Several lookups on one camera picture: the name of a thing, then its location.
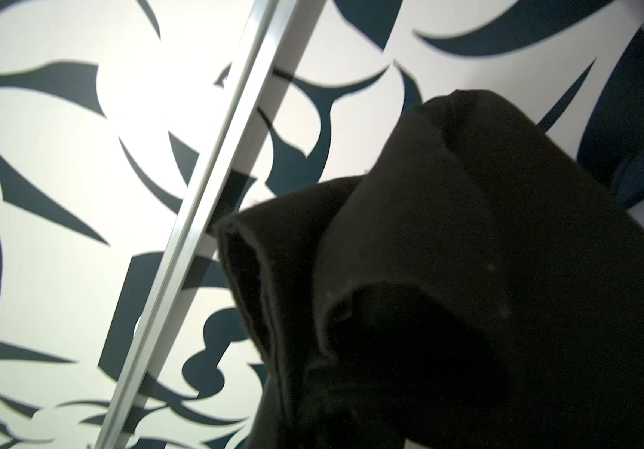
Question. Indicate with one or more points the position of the black garment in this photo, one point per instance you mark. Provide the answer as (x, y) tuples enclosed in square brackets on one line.
[(475, 289)]

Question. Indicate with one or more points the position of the aluminium cage frame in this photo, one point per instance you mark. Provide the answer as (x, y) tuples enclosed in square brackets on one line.
[(262, 39)]

